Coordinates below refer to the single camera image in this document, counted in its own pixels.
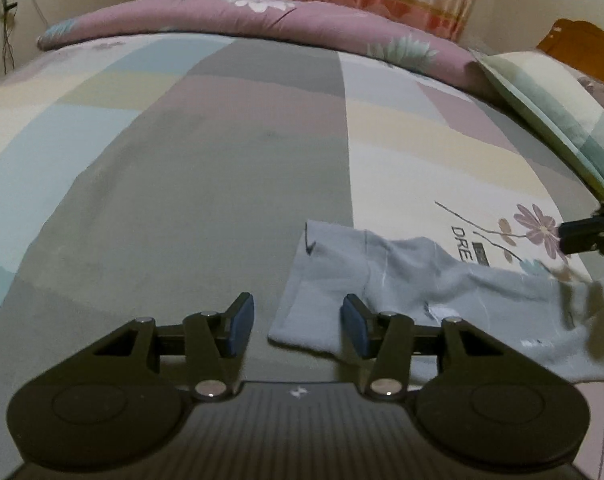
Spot grey patterned pyjama trousers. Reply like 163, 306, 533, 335
268, 221, 604, 382

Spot small floral back pillow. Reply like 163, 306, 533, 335
578, 74, 604, 108

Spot checked pastel pillow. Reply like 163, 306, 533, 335
476, 51, 604, 198

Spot wooden headboard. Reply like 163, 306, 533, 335
536, 18, 604, 82

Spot checked patchwork bed sheet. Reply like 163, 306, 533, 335
0, 34, 604, 479

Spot purple floral rolled quilt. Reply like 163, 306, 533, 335
37, 0, 502, 104

